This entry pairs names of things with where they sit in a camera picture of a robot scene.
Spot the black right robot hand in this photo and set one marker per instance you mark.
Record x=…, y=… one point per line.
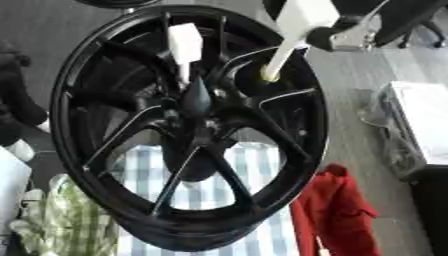
x=324, y=38

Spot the black spoked wheel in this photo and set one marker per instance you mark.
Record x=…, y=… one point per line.
x=122, y=200

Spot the black office chair base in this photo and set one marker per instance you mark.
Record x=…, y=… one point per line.
x=431, y=31

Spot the plastic-wrapped white box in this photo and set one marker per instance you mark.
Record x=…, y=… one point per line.
x=417, y=120

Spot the red cloth bag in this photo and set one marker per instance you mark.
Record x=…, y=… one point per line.
x=335, y=213

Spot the black cabinet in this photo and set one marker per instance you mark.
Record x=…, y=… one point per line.
x=433, y=213

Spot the black round tyre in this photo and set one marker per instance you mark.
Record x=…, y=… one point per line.
x=116, y=2

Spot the green white checked cloth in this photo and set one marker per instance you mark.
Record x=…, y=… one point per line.
x=70, y=220

